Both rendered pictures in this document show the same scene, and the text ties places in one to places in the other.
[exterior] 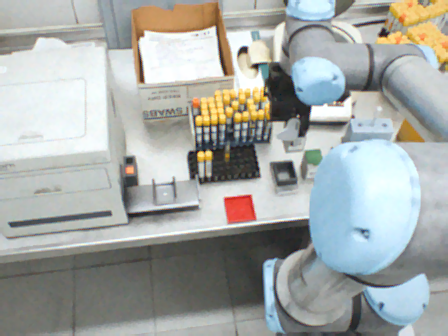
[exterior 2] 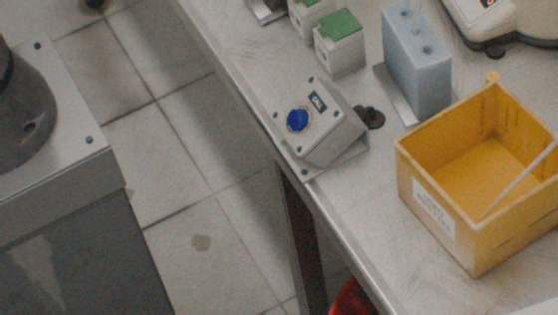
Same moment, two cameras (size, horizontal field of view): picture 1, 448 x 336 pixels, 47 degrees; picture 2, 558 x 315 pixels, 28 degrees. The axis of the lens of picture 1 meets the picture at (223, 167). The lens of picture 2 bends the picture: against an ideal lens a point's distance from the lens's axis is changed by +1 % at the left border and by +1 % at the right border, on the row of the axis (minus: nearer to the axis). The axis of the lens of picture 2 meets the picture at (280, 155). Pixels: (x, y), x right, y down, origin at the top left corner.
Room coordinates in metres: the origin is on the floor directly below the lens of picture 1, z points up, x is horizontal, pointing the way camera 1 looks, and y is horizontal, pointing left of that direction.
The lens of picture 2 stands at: (0.50, -1.13, 1.88)
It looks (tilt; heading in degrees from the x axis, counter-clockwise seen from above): 53 degrees down; 82
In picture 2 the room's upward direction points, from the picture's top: 11 degrees counter-clockwise
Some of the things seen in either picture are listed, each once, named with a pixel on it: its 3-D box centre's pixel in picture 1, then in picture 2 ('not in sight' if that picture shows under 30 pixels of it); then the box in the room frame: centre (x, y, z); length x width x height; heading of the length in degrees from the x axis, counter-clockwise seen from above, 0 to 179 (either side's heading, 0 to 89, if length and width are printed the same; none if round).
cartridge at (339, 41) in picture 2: not in sight; (339, 44); (0.72, -0.28, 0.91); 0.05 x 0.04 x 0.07; 11
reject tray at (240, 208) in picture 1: (239, 208); not in sight; (0.59, -0.04, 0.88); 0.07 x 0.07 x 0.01; 11
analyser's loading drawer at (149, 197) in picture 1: (155, 194); not in sight; (0.60, 0.15, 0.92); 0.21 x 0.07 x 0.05; 101
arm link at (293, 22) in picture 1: (307, 24); not in sight; (0.68, -0.13, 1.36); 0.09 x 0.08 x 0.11; 4
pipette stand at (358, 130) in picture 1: (366, 137); (416, 62); (0.78, -0.35, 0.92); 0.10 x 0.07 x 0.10; 93
